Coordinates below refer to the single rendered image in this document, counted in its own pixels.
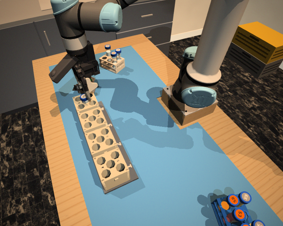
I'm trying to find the blue tube rack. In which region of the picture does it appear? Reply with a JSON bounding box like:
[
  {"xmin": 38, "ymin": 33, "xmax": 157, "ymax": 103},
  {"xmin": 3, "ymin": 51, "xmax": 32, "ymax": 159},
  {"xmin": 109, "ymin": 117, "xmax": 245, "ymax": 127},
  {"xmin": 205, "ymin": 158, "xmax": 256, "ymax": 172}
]
[{"xmin": 211, "ymin": 197, "xmax": 252, "ymax": 226}]

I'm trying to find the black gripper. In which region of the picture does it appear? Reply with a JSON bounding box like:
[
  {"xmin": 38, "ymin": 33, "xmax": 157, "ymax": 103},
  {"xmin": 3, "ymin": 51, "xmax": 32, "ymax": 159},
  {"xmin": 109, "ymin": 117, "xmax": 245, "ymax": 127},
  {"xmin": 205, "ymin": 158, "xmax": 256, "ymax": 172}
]
[{"xmin": 66, "ymin": 40, "xmax": 100, "ymax": 100}]

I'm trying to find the blue tube cap with grey dot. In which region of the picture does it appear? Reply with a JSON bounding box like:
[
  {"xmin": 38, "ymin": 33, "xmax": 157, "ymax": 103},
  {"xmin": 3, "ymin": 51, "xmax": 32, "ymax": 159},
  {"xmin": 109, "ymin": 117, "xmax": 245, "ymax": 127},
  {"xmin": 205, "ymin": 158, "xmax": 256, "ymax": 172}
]
[{"xmin": 249, "ymin": 220, "xmax": 265, "ymax": 226}]

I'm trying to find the light blue bench mat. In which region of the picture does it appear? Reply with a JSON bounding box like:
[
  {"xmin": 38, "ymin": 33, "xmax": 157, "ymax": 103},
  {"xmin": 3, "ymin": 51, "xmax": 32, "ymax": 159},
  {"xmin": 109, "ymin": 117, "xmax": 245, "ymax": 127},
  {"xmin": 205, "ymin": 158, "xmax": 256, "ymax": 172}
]
[{"xmin": 53, "ymin": 45, "xmax": 283, "ymax": 226}]

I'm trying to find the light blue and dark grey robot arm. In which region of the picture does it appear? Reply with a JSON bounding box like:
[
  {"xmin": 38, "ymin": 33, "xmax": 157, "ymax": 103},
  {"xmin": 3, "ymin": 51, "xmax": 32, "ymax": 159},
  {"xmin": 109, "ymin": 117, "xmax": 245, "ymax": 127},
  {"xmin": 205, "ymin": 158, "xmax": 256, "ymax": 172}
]
[{"xmin": 49, "ymin": 0, "xmax": 249, "ymax": 108}]

